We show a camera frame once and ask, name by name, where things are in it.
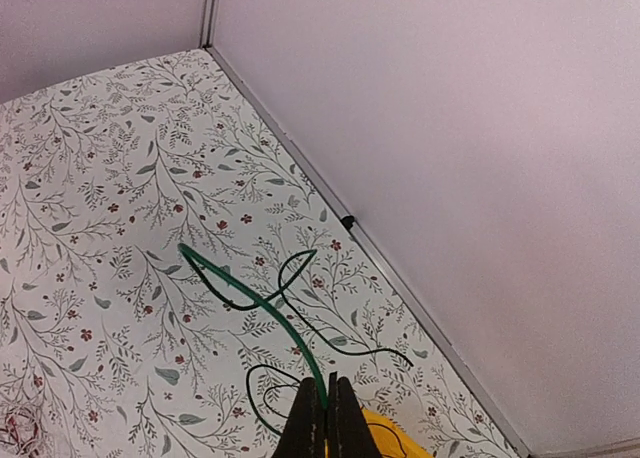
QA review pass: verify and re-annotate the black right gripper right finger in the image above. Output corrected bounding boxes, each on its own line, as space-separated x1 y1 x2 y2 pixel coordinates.
327 372 381 458

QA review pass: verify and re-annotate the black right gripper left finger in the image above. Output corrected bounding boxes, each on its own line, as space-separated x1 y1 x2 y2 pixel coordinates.
272 378 326 458

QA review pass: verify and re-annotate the thin green wire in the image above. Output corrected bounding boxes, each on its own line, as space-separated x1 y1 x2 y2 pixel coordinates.
177 242 414 435

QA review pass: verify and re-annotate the yellow three-compartment bin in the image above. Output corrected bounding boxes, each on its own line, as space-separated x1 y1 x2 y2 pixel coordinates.
324 408 432 458

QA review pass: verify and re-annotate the floral patterned table mat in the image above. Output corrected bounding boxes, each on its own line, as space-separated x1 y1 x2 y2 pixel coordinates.
1 50 516 457

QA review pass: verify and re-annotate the left aluminium frame post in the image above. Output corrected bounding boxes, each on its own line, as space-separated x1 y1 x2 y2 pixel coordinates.
199 0 219 49

